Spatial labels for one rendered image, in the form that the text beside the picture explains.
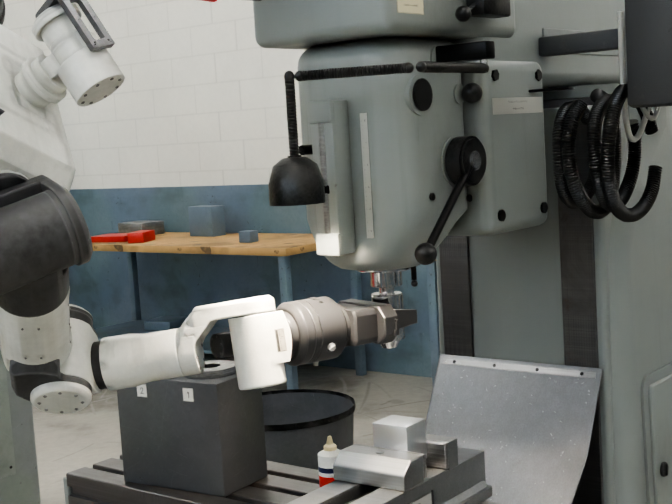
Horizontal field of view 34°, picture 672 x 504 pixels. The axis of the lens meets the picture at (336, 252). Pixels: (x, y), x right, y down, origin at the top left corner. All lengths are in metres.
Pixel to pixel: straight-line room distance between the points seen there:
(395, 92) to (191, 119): 6.44
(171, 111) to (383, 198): 6.59
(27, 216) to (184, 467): 0.73
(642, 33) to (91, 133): 7.34
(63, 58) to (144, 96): 6.89
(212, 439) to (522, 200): 0.62
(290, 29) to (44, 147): 0.39
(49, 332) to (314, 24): 0.53
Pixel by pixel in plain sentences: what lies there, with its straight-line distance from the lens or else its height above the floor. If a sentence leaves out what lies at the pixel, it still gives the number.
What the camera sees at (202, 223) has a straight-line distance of 7.43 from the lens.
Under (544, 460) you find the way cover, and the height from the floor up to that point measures 0.95.
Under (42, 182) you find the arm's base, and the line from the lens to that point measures 1.32.
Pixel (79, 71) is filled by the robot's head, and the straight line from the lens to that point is 1.36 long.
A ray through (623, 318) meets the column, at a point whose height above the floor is 1.17.
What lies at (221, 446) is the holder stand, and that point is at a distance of 1.81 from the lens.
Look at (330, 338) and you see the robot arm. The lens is 1.52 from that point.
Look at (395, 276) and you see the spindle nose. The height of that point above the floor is 1.30.
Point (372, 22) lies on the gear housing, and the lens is 1.46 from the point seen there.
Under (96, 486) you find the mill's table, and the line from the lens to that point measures 2.01.
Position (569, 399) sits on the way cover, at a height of 1.04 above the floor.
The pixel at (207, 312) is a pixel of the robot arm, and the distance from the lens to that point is 1.48.
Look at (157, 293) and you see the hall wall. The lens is 8.33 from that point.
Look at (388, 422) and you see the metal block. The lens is 1.65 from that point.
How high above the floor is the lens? 1.50
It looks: 6 degrees down
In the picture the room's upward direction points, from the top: 4 degrees counter-clockwise
